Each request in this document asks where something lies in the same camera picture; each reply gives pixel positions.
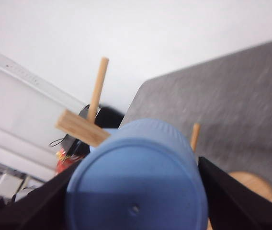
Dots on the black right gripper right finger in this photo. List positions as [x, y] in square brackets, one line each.
[232, 203]

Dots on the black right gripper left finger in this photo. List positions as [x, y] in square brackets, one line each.
[40, 208]

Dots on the blue ribbed cup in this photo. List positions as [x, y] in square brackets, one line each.
[146, 176]

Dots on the white background box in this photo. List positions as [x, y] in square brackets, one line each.
[9, 185]

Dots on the black and red background equipment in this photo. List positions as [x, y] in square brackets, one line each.
[73, 150]

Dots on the wooden cup tree stand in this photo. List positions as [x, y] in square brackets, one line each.
[92, 132]

